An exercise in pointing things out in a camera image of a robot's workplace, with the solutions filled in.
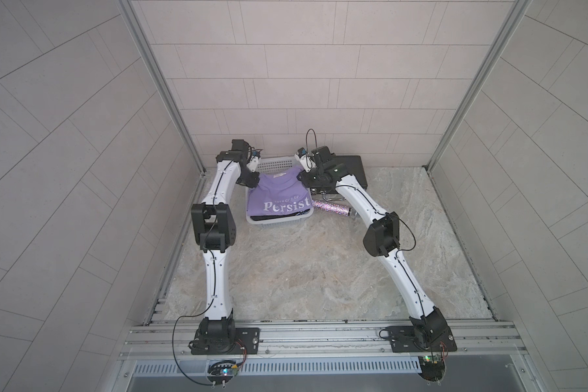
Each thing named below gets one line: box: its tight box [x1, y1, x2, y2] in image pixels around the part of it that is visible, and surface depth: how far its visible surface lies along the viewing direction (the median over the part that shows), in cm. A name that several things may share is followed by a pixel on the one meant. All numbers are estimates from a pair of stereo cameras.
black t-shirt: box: [249, 209, 311, 219], surface depth 91 cm
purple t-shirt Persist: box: [246, 167, 314, 216], surface depth 96 cm
